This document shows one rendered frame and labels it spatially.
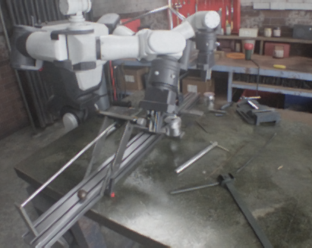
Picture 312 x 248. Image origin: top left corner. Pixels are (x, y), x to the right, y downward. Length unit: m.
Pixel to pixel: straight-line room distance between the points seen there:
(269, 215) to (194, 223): 0.17
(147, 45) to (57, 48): 0.25
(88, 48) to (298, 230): 0.66
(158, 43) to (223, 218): 0.47
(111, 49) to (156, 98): 0.18
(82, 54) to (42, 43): 0.14
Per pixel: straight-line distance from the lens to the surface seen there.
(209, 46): 0.96
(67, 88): 0.97
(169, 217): 0.53
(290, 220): 0.57
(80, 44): 0.65
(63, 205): 0.57
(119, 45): 0.64
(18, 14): 3.07
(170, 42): 0.65
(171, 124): 0.70
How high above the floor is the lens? 1.29
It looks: 27 degrees down
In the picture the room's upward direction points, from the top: 5 degrees counter-clockwise
